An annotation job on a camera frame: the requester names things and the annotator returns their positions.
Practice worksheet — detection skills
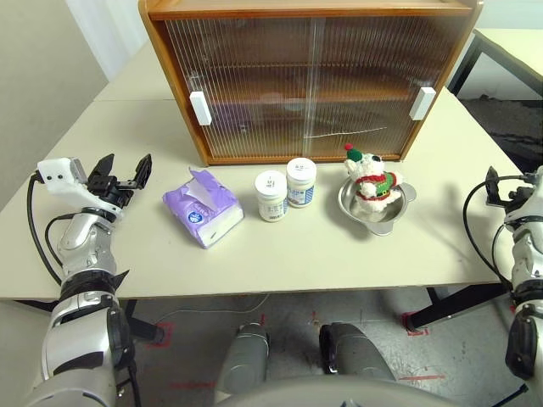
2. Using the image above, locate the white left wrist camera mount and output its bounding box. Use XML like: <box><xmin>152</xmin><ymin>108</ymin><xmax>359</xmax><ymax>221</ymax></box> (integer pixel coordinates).
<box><xmin>36</xmin><ymin>157</ymin><xmax>126</xmax><ymax>221</ymax></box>

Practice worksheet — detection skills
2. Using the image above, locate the wooden cabinet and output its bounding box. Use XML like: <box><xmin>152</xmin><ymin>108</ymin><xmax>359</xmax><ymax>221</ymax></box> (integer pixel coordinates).
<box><xmin>138</xmin><ymin>0</ymin><xmax>484</xmax><ymax>167</ymax></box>

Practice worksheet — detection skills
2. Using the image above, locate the grey robot torso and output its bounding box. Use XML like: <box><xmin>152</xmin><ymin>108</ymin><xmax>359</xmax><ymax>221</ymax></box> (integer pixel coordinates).
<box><xmin>214</xmin><ymin>375</ymin><xmax>463</xmax><ymax>407</ymax></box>

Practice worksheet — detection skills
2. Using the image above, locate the white plush bear toy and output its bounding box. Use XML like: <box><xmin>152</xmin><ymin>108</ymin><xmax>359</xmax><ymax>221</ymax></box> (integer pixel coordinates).
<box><xmin>343</xmin><ymin>142</ymin><xmax>405</xmax><ymax>213</ymax></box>

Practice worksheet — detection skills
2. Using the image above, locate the beige adjoining table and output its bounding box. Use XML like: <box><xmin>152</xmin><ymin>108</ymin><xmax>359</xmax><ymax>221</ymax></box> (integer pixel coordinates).
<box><xmin>91</xmin><ymin>40</ymin><xmax>177</xmax><ymax>103</ymax></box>

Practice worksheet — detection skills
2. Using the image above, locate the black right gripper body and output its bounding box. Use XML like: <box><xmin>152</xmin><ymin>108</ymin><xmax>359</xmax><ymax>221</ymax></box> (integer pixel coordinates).
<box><xmin>499</xmin><ymin>173</ymin><xmax>537</xmax><ymax>213</ymax></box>

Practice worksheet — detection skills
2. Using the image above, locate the white blue-label jar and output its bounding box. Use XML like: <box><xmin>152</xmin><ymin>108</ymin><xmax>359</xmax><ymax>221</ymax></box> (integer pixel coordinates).
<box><xmin>285</xmin><ymin>157</ymin><xmax>317</xmax><ymax>209</ymax></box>

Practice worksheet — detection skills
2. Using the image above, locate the purple tissue pack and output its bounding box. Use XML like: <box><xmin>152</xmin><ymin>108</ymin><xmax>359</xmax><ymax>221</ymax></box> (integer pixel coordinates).
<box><xmin>163</xmin><ymin>166</ymin><xmax>245</xmax><ymax>250</ymax></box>

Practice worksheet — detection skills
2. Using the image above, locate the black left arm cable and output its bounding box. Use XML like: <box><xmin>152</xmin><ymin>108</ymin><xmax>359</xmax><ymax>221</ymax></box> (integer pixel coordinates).
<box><xmin>26</xmin><ymin>171</ymin><xmax>92</xmax><ymax>287</ymax></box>

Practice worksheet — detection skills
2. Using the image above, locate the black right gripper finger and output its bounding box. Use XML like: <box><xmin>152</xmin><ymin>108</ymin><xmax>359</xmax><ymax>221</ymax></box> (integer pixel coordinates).
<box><xmin>484</xmin><ymin>165</ymin><xmax>503</xmax><ymax>208</ymax></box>

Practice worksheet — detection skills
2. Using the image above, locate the steel bowl with handles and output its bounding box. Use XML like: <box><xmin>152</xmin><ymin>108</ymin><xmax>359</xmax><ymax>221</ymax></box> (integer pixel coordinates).
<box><xmin>338</xmin><ymin>176</ymin><xmax>418</xmax><ymax>237</ymax></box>

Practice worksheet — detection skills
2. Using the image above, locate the grey rounded robot leg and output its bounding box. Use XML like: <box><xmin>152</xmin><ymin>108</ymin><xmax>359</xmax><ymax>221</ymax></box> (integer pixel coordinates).
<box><xmin>317</xmin><ymin>321</ymin><xmax>398</xmax><ymax>382</ymax></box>
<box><xmin>216</xmin><ymin>322</ymin><xmax>272</xmax><ymax>395</ymax></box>

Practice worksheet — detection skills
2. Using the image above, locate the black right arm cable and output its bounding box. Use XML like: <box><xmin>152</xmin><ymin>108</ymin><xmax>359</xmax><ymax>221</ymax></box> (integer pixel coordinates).
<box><xmin>461</xmin><ymin>176</ymin><xmax>531</xmax><ymax>284</ymax></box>

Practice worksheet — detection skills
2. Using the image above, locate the ribbed clear sliding door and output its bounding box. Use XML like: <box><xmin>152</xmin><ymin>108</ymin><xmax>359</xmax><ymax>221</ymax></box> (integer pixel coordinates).
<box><xmin>163</xmin><ymin>19</ymin><xmax>318</xmax><ymax>161</ymax></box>
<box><xmin>309</xmin><ymin>16</ymin><xmax>458</xmax><ymax>157</ymax></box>

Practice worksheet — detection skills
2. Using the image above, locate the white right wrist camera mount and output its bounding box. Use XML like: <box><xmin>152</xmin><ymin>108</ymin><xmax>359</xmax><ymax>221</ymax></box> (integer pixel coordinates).
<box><xmin>523</xmin><ymin>164</ymin><xmax>543</xmax><ymax>204</ymax></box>

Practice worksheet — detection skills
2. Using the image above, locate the white plain-label jar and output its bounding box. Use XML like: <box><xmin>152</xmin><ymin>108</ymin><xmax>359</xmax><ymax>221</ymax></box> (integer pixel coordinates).
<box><xmin>254</xmin><ymin>170</ymin><xmax>289</xmax><ymax>223</ymax></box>

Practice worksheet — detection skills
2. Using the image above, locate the red floor tape strip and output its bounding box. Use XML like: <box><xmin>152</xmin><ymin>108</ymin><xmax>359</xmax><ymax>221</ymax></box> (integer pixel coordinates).
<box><xmin>169</xmin><ymin>381</ymin><xmax>217</xmax><ymax>391</ymax></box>
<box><xmin>398</xmin><ymin>372</ymin><xmax>446</xmax><ymax>382</ymax></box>

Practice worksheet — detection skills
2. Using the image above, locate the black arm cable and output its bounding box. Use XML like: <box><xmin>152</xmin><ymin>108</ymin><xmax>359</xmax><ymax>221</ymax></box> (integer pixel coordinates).
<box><xmin>461</xmin><ymin>176</ymin><xmax>531</xmax><ymax>284</ymax></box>
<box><xmin>26</xmin><ymin>171</ymin><xmax>92</xmax><ymax>287</ymax></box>

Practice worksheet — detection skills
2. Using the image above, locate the red floor tape square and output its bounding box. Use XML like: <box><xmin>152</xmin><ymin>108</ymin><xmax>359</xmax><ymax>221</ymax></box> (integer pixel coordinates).
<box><xmin>146</xmin><ymin>321</ymin><xmax>175</xmax><ymax>349</ymax></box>
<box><xmin>400</xmin><ymin>311</ymin><xmax>430</xmax><ymax>337</ymax></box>

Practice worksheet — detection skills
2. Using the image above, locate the white floor cable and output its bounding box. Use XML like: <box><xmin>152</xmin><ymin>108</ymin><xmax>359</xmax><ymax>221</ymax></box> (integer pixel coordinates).
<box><xmin>159</xmin><ymin>294</ymin><xmax>271</xmax><ymax>324</ymax></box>

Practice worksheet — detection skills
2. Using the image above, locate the white door handle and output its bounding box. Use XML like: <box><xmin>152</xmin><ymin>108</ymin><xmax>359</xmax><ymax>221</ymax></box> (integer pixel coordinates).
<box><xmin>189</xmin><ymin>90</ymin><xmax>212</xmax><ymax>126</ymax></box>
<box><xmin>409</xmin><ymin>86</ymin><xmax>436</xmax><ymax>122</ymax></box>

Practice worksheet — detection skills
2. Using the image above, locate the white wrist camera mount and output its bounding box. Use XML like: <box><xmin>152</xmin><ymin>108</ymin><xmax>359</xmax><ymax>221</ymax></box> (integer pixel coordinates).
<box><xmin>36</xmin><ymin>157</ymin><xmax>126</xmax><ymax>221</ymax></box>
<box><xmin>523</xmin><ymin>164</ymin><xmax>543</xmax><ymax>204</ymax></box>

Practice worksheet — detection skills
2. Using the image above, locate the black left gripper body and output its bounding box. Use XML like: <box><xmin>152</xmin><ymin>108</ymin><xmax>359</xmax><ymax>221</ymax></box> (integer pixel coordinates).
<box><xmin>87</xmin><ymin>173</ymin><xmax>141</xmax><ymax>211</ymax></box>

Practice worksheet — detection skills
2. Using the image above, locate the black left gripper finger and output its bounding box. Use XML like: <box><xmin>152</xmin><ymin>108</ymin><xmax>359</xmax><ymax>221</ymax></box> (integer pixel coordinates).
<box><xmin>133</xmin><ymin>153</ymin><xmax>154</xmax><ymax>189</ymax></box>
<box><xmin>90</xmin><ymin>153</ymin><xmax>116</xmax><ymax>182</ymax></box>

